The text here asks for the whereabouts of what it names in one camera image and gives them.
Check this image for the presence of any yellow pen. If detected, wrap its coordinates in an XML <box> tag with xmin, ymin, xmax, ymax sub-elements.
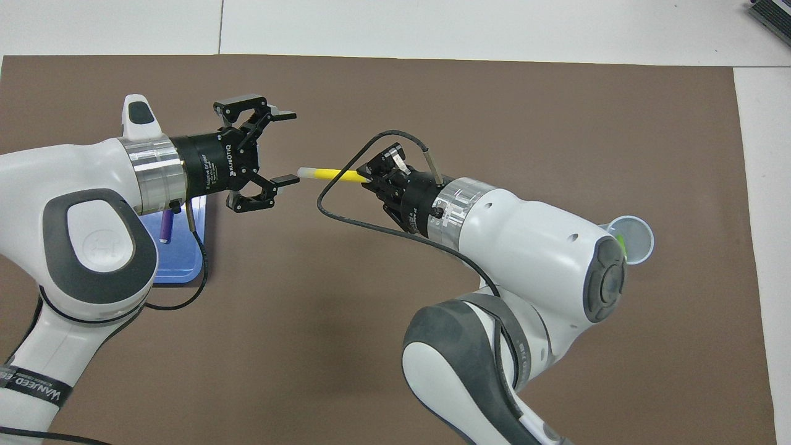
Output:
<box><xmin>297</xmin><ymin>166</ymin><xmax>371</xmax><ymax>184</ymax></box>

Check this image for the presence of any dark grey device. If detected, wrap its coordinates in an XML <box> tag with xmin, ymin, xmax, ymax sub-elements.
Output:
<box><xmin>747</xmin><ymin>0</ymin><xmax>791</xmax><ymax>47</ymax></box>

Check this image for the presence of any brown table mat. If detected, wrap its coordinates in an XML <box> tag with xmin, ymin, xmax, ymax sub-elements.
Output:
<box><xmin>0</xmin><ymin>54</ymin><xmax>778</xmax><ymax>445</ymax></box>

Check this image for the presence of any light blue mesh cup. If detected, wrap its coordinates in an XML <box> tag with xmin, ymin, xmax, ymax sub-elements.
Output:
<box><xmin>598</xmin><ymin>215</ymin><xmax>654</xmax><ymax>266</ymax></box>

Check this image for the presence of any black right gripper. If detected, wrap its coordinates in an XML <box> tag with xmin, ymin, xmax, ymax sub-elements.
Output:
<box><xmin>358</xmin><ymin>143</ymin><xmax>446</xmax><ymax>235</ymax></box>

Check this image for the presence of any blue plastic tray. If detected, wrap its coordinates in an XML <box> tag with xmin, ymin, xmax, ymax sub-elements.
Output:
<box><xmin>139</xmin><ymin>195</ymin><xmax>208</xmax><ymax>285</ymax></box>

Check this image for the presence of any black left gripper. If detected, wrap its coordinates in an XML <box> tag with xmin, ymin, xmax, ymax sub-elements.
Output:
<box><xmin>170</xmin><ymin>94</ymin><xmax>302</xmax><ymax>214</ymax></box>

